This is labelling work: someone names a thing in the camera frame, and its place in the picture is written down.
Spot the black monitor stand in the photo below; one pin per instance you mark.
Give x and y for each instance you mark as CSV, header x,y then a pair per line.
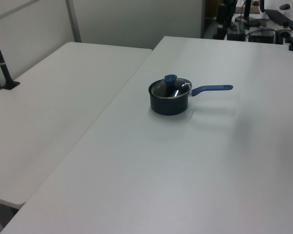
x,y
247,12

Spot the black keyboard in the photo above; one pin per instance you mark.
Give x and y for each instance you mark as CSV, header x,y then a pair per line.
x,y
280,17

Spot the dark box with green mark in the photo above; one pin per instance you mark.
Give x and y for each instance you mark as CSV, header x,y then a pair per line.
x,y
236,34

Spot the black electronics box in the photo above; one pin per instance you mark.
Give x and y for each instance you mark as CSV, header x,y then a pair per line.
x,y
261,36

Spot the brown wooden board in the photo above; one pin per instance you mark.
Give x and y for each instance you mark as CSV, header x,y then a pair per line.
x,y
254,10

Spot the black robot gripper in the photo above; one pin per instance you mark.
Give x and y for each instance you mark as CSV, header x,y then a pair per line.
x,y
221,12

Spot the black camera stand with base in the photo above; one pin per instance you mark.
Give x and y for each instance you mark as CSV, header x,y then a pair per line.
x,y
2,65

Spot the glass lid with blue knob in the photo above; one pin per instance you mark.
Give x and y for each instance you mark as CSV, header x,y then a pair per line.
x,y
170,79

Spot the dark blue saucepan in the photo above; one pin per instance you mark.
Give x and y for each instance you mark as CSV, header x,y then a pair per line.
x,y
168,107

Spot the dark computer mouse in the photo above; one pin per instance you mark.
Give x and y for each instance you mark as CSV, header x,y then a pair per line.
x,y
285,6

